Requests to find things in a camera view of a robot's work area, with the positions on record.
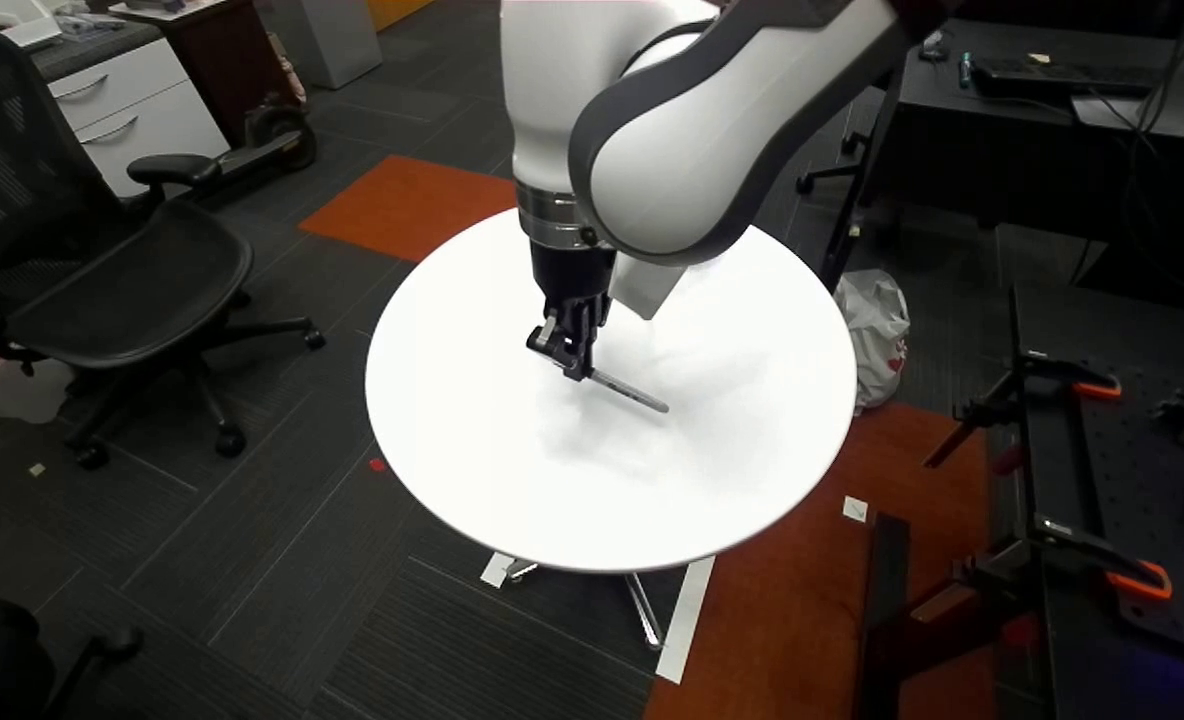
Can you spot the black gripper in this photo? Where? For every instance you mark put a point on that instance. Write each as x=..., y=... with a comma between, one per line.
x=572, y=284

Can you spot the small white paper tag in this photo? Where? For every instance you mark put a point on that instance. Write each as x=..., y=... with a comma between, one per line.
x=852, y=509

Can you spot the white drawer cabinet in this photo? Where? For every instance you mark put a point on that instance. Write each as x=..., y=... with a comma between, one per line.
x=128, y=105

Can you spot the orange handled clamp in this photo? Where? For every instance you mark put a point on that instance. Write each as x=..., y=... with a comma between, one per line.
x=1013, y=384
x=1013, y=565

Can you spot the orange handled clamp lower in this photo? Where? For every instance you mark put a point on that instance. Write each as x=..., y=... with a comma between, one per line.
x=1013, y=565

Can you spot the black and grey marker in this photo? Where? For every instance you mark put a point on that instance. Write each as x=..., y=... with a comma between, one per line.
x=605, y=381

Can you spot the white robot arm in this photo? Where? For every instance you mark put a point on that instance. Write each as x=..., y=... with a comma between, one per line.
x=644, y=135

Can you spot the white plastic bag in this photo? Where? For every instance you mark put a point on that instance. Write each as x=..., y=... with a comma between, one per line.
x=878, y=323

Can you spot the orange handled clamp upper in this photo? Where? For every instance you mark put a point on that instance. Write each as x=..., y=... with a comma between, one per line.
x=1013, y=384

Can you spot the round white table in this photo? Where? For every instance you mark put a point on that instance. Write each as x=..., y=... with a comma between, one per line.
x=560, y=474

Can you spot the black mesh office chair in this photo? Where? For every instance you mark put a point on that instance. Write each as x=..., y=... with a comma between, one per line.
x=117, y=293

